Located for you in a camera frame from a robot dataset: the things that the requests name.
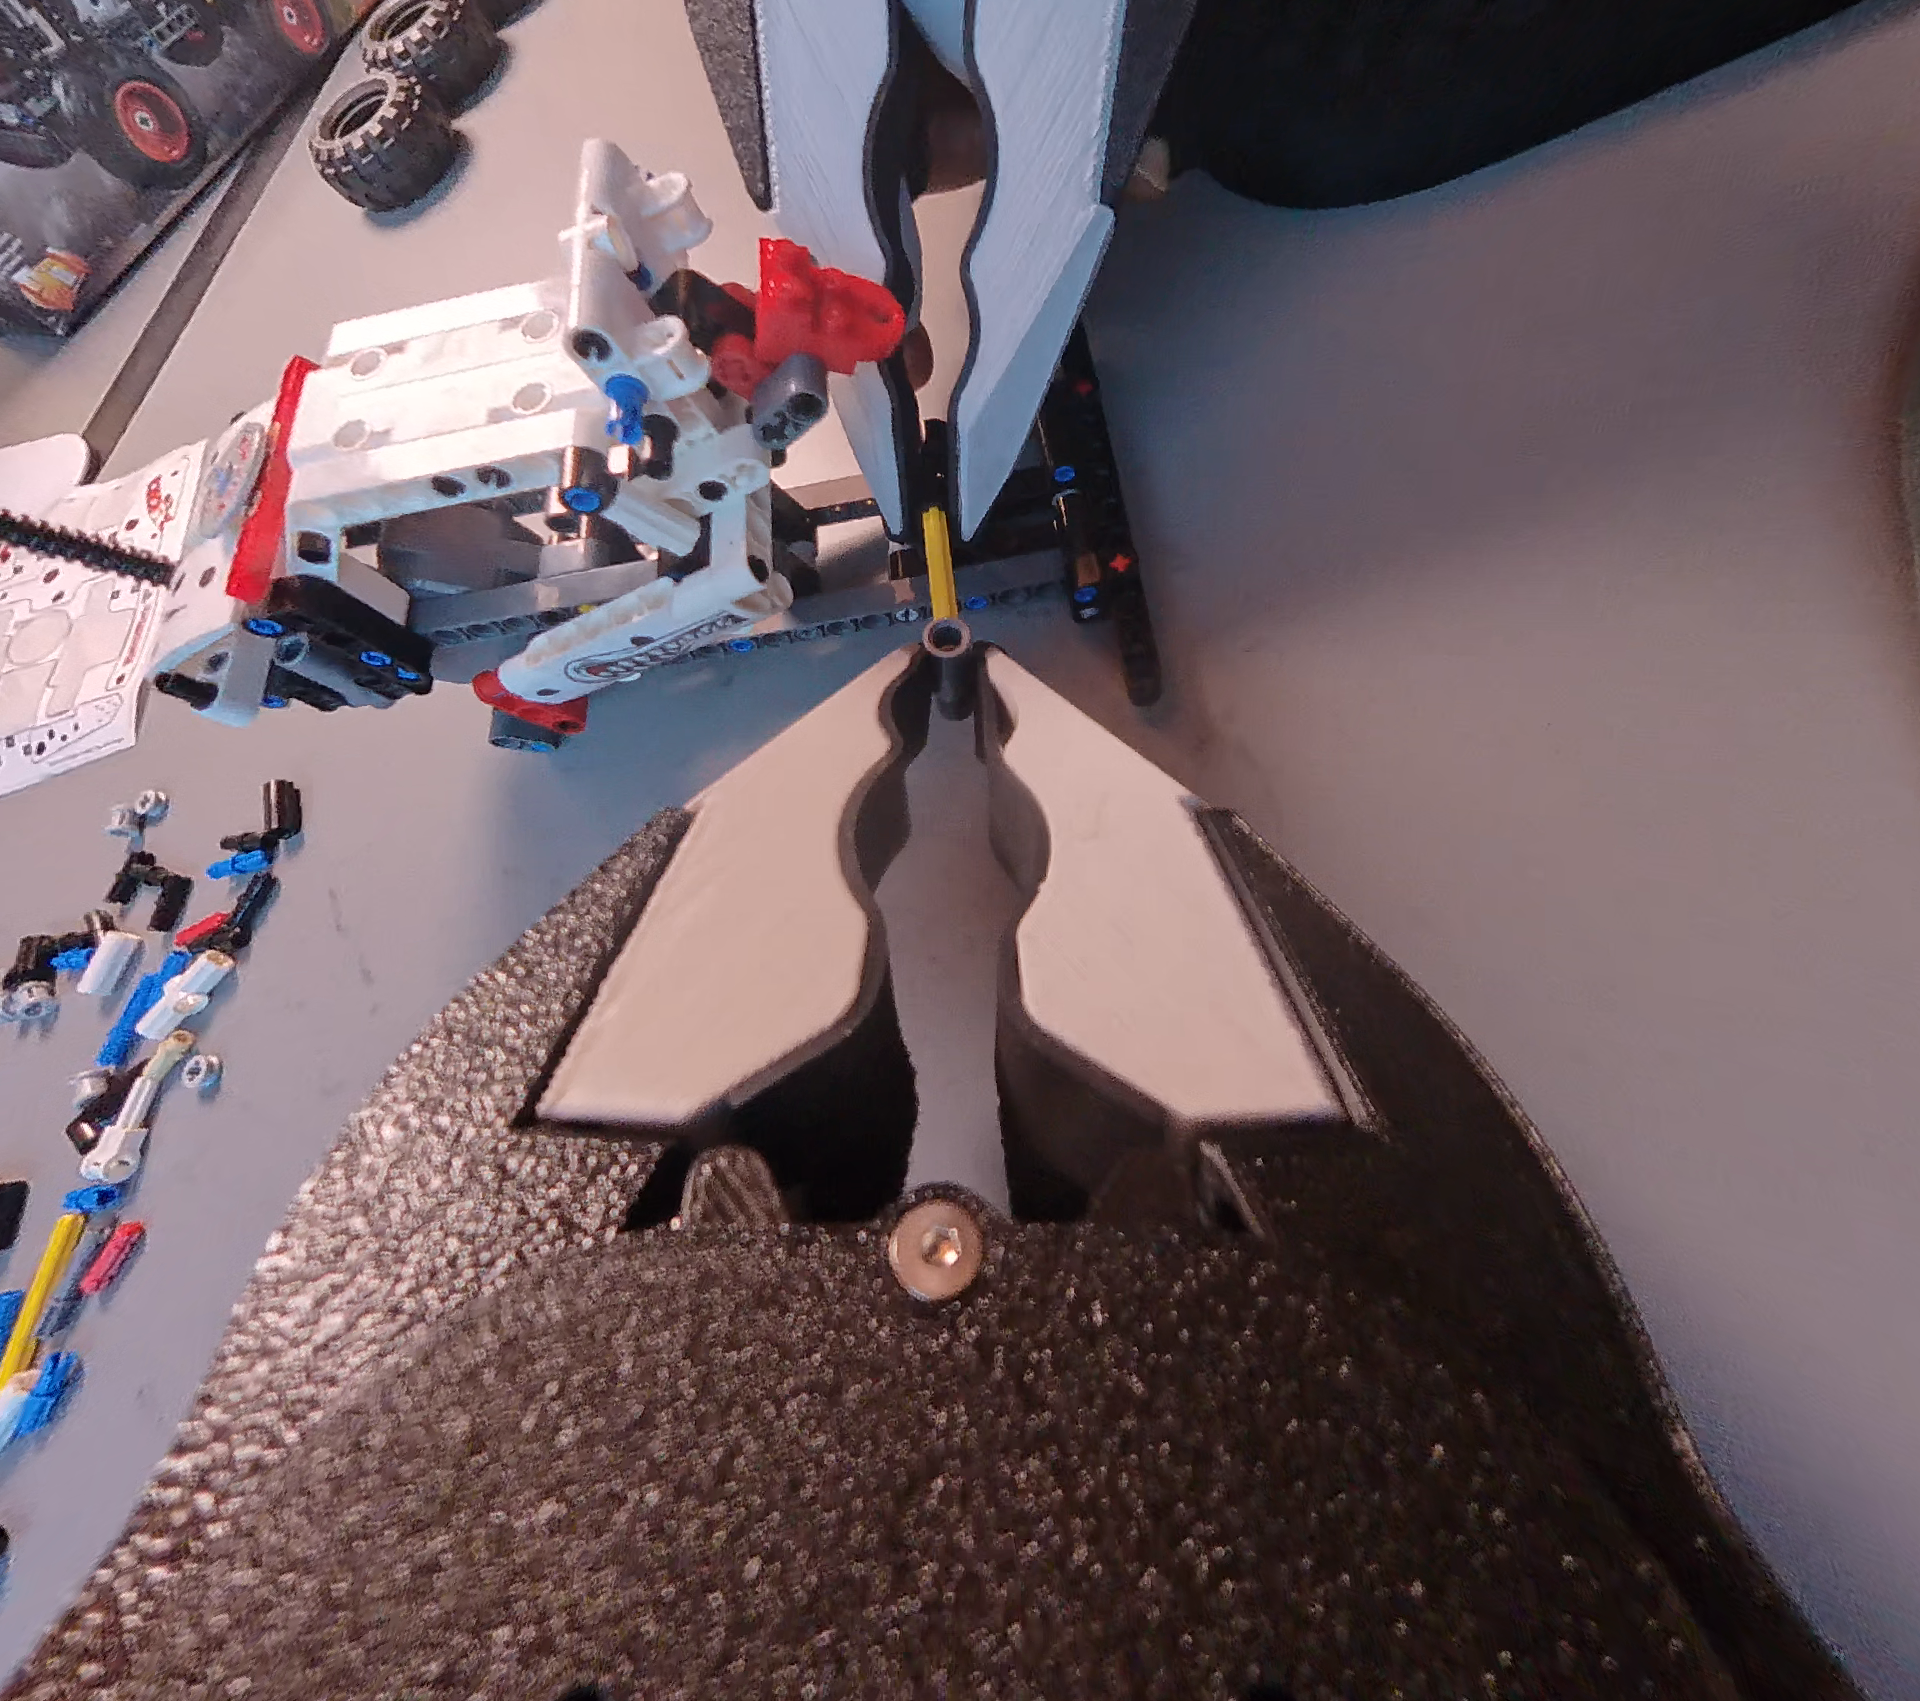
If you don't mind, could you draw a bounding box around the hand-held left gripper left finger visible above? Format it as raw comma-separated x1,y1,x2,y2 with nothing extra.
537,640,922,1218

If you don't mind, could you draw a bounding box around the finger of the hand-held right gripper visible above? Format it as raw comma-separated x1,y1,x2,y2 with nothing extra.
743,0,922,541
961,0,1139,541

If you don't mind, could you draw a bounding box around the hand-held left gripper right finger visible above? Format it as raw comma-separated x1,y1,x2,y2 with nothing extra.
980,640,1381,1218

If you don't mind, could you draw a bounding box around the white brick toy truck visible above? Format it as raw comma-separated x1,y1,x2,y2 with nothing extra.
0,137,1163,759

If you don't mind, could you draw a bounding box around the pile of small brick pieces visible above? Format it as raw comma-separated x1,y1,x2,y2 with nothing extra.
0,781,314,1585

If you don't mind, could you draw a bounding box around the toy truck set box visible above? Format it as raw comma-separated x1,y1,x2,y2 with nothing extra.
0,0,409,342

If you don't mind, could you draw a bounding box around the white sticker sheet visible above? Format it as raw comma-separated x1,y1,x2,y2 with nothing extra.
0,432,202,792

